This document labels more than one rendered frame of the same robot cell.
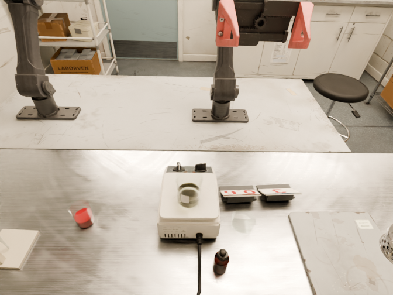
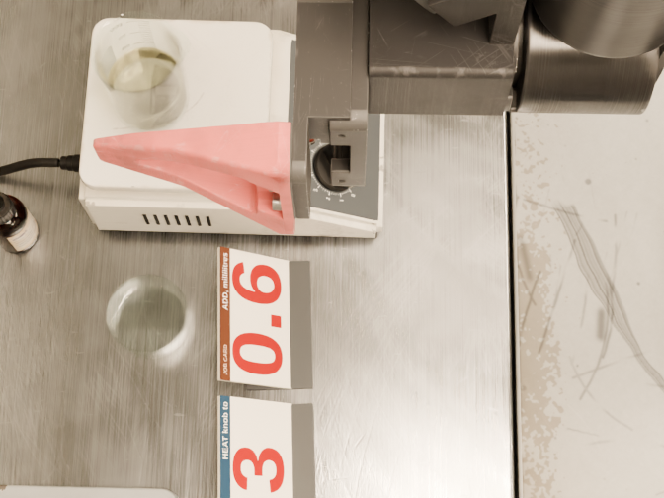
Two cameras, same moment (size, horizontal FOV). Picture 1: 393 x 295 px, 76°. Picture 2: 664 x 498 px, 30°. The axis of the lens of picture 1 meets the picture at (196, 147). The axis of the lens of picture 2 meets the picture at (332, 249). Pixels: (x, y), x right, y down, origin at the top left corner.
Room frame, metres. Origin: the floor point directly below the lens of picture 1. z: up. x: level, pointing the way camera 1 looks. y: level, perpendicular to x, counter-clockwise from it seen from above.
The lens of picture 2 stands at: (0.45, -0.31, 1.73)
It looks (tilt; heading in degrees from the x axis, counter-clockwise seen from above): 73 degrees down; 93
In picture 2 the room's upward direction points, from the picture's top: straight up
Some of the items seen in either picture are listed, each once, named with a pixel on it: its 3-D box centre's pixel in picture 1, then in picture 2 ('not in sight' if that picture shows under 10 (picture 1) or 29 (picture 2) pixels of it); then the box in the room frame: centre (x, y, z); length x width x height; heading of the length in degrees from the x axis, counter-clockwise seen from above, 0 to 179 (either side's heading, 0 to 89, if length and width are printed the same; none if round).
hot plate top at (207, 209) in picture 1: (189, 194); (178, 104); (0.33, 0.01, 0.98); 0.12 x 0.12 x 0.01; 2
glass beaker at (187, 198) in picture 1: (188, 187); (147, 74); (0.31, 0.01, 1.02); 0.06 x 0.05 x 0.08; 13
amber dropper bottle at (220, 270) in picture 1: (221, 259); (5, 217); (0.21, -0.06, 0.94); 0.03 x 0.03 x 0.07
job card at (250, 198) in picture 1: (239, 191); (265, 318); (0.39, -0.11, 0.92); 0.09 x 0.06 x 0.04; 96
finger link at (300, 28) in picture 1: (288, 31); (224, 118); (0.40, -0.13, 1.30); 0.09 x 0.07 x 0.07; 3
